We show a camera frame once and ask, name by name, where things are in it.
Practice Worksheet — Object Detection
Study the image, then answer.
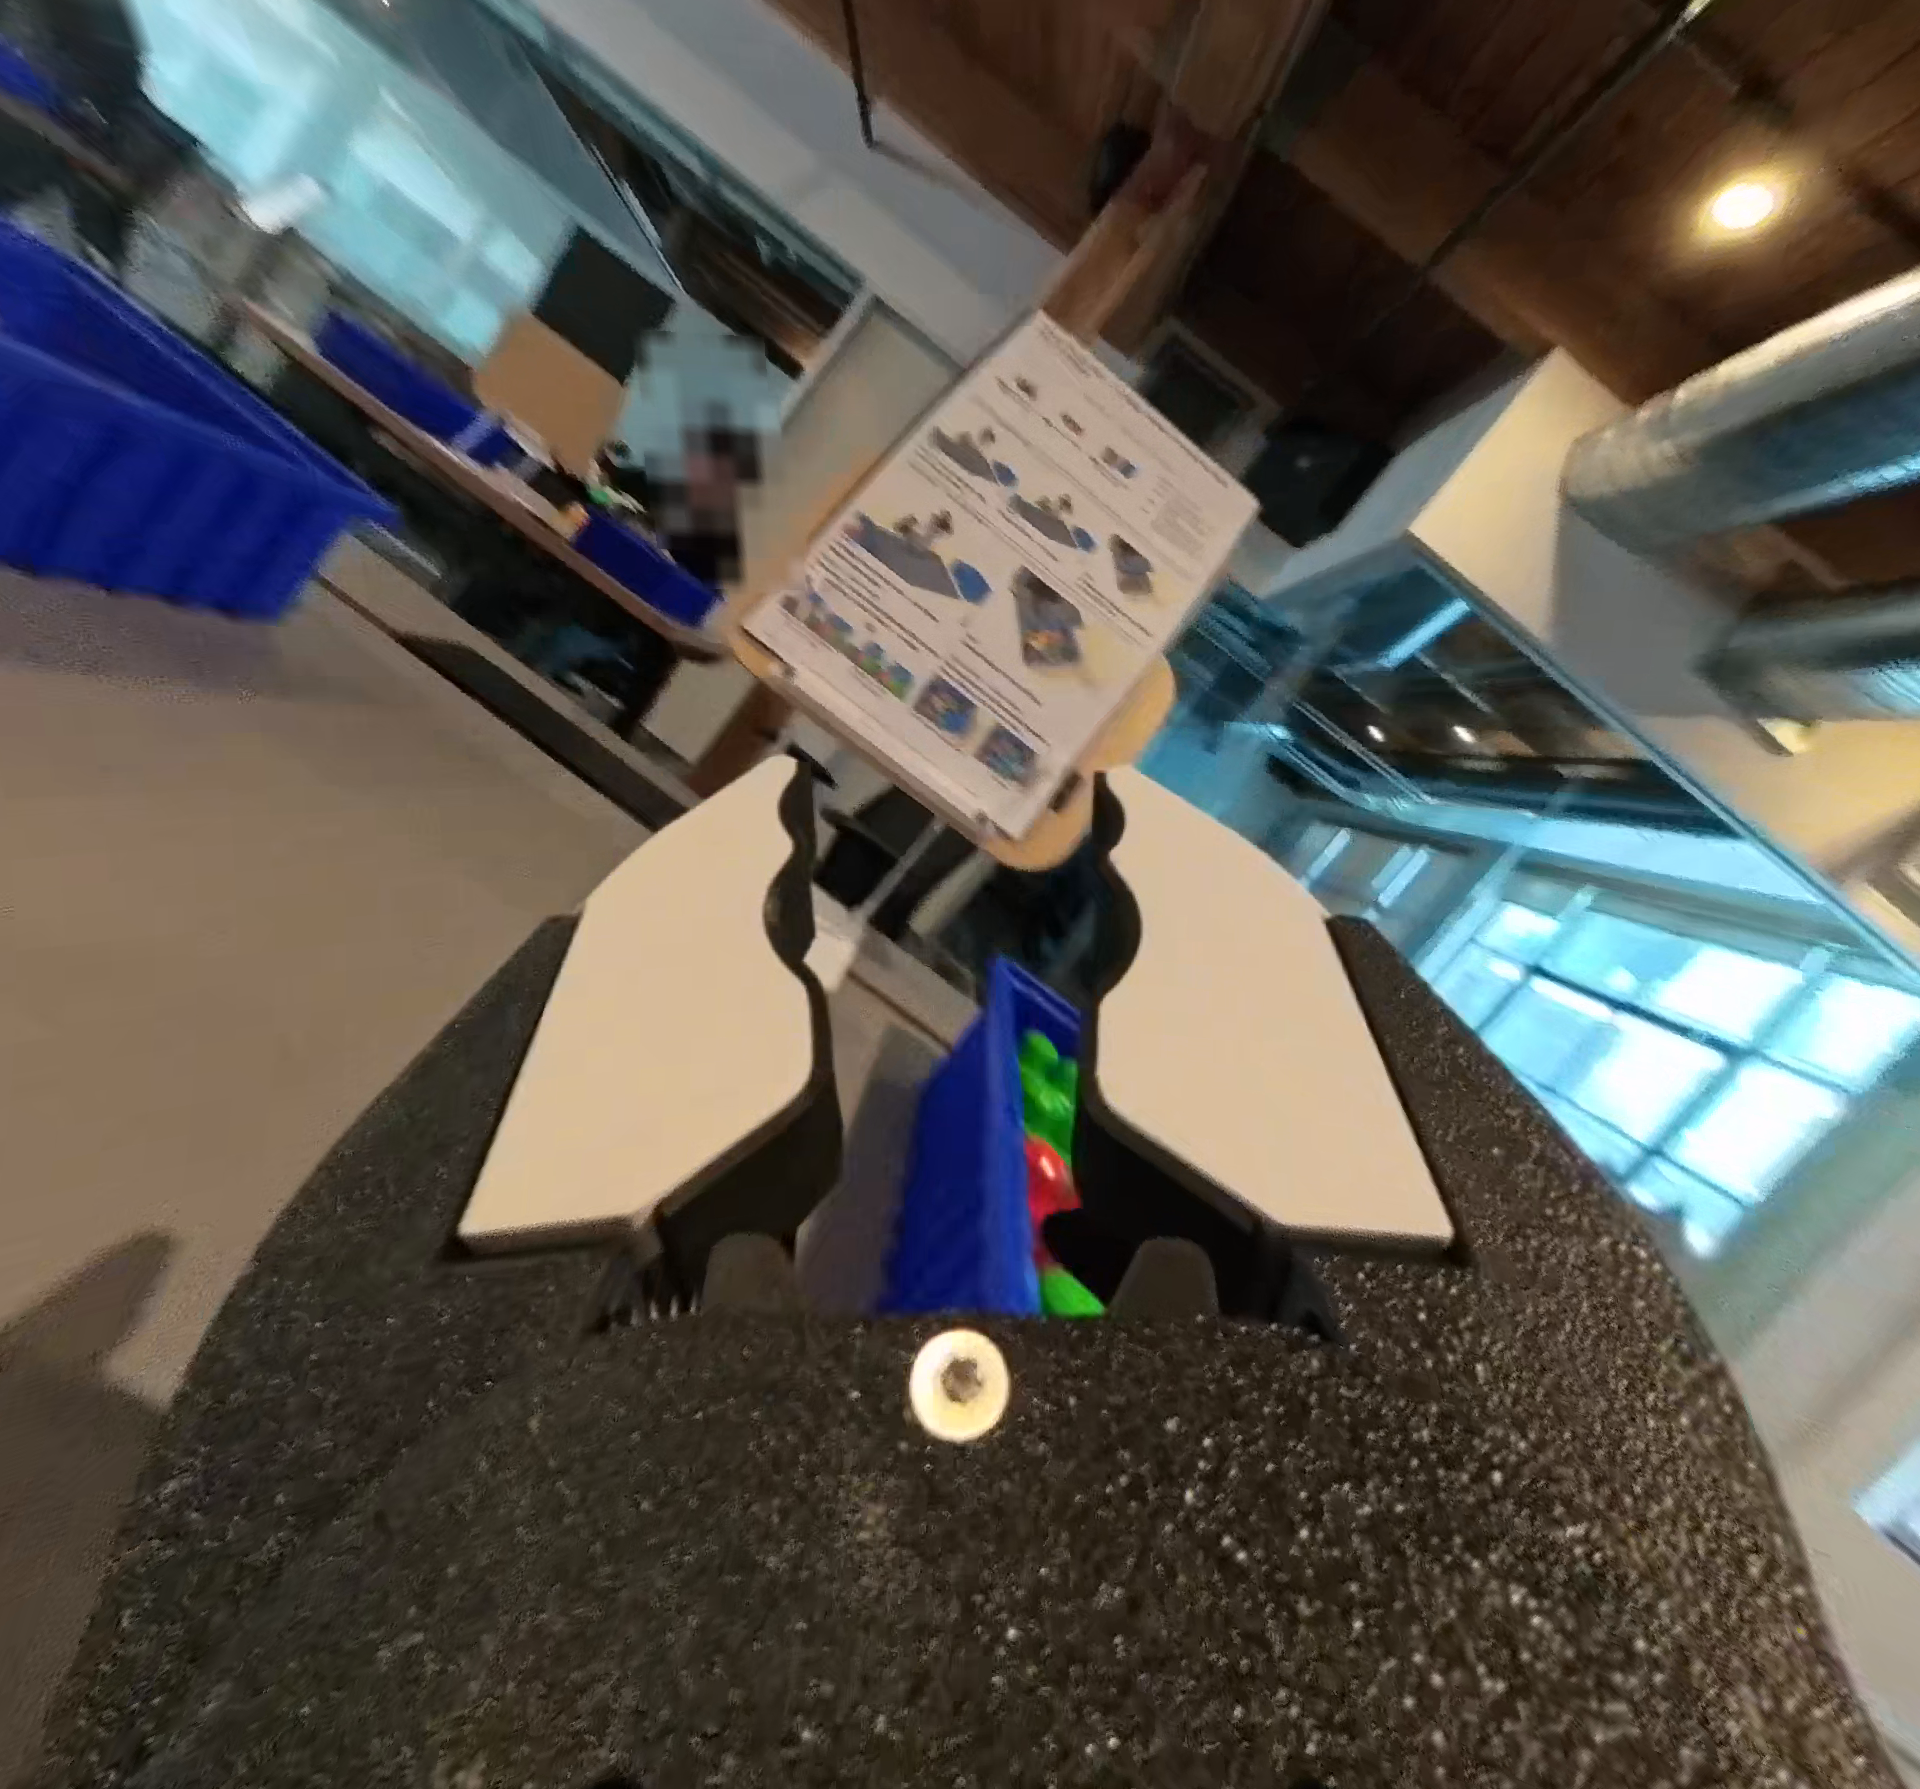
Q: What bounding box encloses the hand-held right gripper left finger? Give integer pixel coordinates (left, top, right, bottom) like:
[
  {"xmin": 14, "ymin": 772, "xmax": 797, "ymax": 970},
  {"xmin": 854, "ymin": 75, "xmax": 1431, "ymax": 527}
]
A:
[{"xmin": 454, "ymin": 752, "xmax": 847, "ymax": 1303}]

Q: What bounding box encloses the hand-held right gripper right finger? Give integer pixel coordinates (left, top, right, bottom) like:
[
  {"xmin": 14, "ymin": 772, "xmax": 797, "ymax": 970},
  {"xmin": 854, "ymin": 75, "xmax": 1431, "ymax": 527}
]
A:
[{"xmin": 1087, "ymin": 765, "xmax": 1460, "ymax": 1259}]

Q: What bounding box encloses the cluster of built block bridges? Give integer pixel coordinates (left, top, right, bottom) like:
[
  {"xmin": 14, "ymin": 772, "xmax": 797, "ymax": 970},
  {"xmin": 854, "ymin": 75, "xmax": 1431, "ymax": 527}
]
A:
[{"xmin": 1016, "ymin": 1023, "xmax": 1111, "ymax": 1319}]

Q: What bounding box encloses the blue plastic bin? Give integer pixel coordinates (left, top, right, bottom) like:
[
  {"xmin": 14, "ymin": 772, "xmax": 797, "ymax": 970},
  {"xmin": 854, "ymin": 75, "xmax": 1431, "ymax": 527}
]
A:
[
  {"xmin": 321, "ymin": 308, "xmax": 500, "ymax": 463},
  {"xmin": 0, "ymin": 216, "xmax": 401, "ymax": 620},
  {"xmin": 576, "ymin": 505, "xmax": 725, "ymax": 627},
  {"xmin": 879, "ymin": 955, "xmax": 1108, "ymax": 1319}
]

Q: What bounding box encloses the wooden display board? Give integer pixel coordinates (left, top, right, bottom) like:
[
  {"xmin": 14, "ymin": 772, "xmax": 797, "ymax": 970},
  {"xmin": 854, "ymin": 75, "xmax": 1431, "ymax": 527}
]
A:
[{"xmin": 725, "ymin": 306, "xmax": 1265, "ymax": 875}]

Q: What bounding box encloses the round ceiling light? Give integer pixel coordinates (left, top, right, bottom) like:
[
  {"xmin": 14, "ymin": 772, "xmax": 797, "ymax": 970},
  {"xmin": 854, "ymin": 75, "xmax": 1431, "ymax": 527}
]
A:
[{"xmin": 1695, "ymin": 160, "xmax": 1793, "ymax": 244}]

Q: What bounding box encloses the silver air duct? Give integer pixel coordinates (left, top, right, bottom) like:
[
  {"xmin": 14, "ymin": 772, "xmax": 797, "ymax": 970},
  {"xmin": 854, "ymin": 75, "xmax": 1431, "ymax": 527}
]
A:
[{"xmin": 1560, "ymin": 273, "xmax": 1920, "ymax": 554}]

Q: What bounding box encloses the wooden support post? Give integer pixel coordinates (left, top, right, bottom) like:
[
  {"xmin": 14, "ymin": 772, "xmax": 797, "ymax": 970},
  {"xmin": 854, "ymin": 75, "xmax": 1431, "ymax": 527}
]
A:
[{"xmin": 1041, "ymin": 0, "xmax": 1359, "ymax": 352}]

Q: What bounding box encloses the hanging black cable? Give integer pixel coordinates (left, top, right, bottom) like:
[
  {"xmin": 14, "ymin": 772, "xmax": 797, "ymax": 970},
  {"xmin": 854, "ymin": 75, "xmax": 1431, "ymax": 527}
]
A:
[{"xmin": 815, "ymin": 0, "xmax": 887, "ymax": 148}]

